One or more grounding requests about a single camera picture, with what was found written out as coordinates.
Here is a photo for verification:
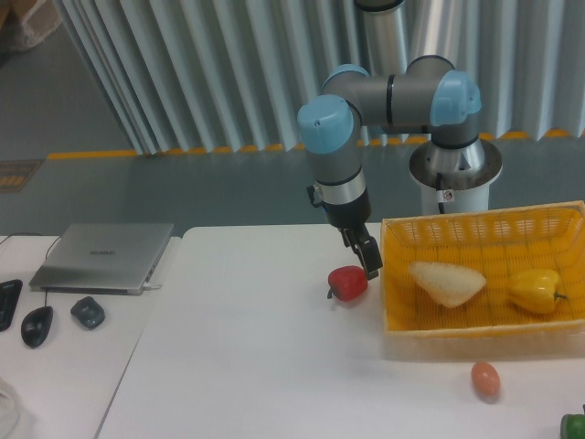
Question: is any brown egg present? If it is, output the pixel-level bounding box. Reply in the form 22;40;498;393
471;362;501;398

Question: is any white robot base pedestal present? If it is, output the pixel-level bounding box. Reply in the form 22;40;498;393
418;183;490;215

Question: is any silver closed laptop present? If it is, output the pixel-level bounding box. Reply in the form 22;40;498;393
29;223;174;295

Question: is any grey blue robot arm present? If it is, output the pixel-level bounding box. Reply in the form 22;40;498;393
297;1;503;279

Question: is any black mouse cable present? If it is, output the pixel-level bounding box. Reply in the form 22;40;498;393
0;231;63;308

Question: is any dark grey small device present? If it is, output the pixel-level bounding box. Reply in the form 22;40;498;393
70;296;106;330

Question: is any red bell pepper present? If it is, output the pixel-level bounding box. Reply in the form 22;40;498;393
327;265;367;302

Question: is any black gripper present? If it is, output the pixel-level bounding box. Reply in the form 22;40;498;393
323;189;383;279

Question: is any yellow wicker basket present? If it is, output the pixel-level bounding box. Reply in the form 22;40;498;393
379;199;585;340

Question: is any triangular white bread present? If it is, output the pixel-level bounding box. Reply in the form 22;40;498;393
409;261;486;308

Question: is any yellow bell pepper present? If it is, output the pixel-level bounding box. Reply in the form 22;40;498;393
506;269;569;315

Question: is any green object at edge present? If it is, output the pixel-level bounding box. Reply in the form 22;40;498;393
559;413;585;439

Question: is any black keyboard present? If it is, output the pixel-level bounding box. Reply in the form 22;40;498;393
0;279;23;332

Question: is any black computer mouse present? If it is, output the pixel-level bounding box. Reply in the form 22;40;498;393
21;305;54;348

